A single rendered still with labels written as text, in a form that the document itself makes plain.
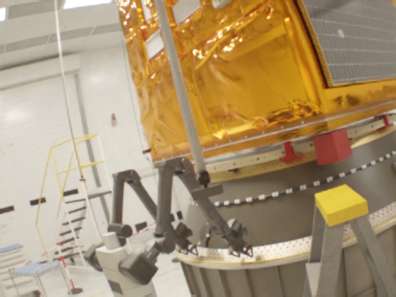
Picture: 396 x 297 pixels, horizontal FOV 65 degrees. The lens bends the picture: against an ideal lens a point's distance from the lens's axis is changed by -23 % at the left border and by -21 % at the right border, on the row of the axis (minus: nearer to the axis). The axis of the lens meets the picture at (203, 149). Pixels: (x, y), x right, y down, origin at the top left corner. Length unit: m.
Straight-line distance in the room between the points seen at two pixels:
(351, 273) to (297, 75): 1.10
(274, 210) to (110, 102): 8.50
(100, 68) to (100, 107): 1.12
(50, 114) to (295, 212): 8.27
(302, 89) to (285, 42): 0.24
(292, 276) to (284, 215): 0.36
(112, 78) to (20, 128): 3.12
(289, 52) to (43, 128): 8.33
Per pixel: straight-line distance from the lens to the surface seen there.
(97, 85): 10.26
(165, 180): 1.69
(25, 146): 9.48
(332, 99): 1.77
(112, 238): 1.78
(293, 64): 1.74
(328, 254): 1.25
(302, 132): 1.83
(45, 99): 9.77
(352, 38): 2.06
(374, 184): 2.13
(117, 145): 10.08
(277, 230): 2.03
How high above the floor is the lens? 1.82
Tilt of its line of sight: level
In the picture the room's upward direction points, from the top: 15 degrees counter-clockwise
